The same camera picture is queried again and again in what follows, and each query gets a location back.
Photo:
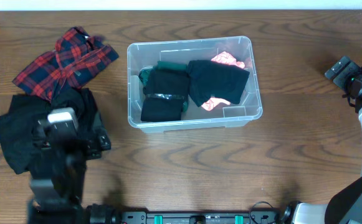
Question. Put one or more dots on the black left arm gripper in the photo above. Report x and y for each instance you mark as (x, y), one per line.
(95, 137)

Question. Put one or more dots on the black banded garment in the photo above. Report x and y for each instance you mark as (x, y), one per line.
(158, 110)

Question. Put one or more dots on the dark green garment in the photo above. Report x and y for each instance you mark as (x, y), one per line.
(169, 66)

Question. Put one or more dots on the navy blue garment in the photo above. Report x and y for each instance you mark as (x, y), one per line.
(211, 79)

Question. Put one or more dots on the pink garment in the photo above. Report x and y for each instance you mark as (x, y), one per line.
(227, 59)

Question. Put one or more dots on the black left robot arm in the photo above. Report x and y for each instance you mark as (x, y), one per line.
(58, 170)

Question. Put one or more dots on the clear plastic storage container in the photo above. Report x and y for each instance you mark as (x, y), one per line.
(143, 55)

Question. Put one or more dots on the black crumpled garment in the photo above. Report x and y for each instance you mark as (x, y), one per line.
(19, 137)

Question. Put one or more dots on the red plaid flannel shirt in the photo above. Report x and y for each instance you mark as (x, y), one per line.
(76, 59)

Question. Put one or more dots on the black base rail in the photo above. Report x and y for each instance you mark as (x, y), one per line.
(256, 216)

